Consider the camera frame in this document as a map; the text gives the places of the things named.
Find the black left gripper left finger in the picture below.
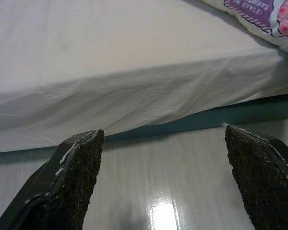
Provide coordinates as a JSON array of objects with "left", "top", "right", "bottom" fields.
[{"left": 0, "top": 128, "right": 105, "bottom": 230}]

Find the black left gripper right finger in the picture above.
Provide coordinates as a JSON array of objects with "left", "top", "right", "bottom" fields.
[{"left": 224, "top": 124, "right": 288, "bottom": 230}]

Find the bed with cream sheet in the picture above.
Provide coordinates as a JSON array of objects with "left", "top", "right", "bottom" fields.
[{"left": 0, "top": 0, "right": 288, "bottom": 166}]

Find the cream cartoon print quilt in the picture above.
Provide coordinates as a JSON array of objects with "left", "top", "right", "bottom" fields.
[{"left": 201, "top": 0, "right": 288, "bottom": 55}]

